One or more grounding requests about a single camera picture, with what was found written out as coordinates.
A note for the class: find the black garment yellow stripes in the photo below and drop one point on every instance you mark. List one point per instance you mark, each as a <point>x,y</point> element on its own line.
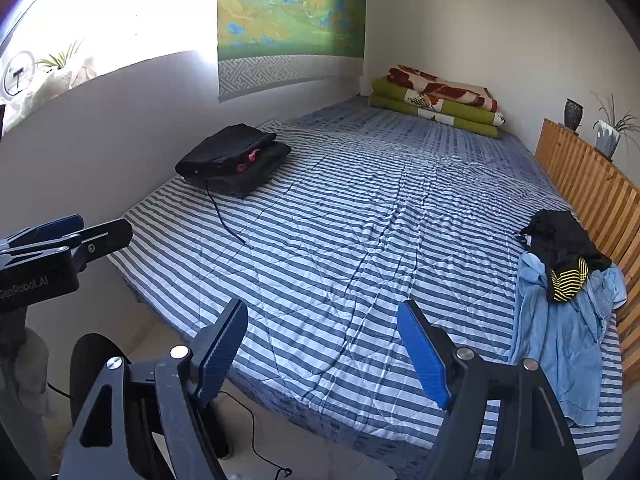
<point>565,240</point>

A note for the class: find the dark navy pants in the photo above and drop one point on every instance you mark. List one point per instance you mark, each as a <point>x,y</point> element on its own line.
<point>220,152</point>

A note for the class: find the green landscape wall hanging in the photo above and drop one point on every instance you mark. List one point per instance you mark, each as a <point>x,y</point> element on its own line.
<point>290,10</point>

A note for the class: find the potted plant white pot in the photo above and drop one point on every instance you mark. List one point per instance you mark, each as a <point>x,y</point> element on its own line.
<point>606,140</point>

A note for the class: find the folded dark grey garments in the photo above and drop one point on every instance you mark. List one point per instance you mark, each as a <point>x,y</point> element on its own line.
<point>260,175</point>

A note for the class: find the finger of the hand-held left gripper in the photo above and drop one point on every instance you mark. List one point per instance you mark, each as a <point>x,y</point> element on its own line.
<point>107,240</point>
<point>55,227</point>

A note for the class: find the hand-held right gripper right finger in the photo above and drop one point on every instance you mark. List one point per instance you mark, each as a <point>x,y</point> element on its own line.
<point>425,355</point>

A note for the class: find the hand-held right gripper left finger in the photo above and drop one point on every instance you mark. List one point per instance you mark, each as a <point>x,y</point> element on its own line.
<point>220,355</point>

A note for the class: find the dark vase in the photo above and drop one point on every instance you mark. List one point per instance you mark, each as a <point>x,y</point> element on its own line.
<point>573,115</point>

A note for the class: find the blue white striped bed cover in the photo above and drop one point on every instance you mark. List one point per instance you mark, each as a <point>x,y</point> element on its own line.
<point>350,210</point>

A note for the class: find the green windowsill plant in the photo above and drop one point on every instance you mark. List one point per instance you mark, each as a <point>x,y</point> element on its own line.
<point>60,60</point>

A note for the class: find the light blue shirt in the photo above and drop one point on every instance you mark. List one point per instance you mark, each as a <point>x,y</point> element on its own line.
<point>565,350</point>

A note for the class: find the folded green floral blanket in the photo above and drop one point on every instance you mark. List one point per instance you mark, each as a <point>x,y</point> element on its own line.
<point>400,95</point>

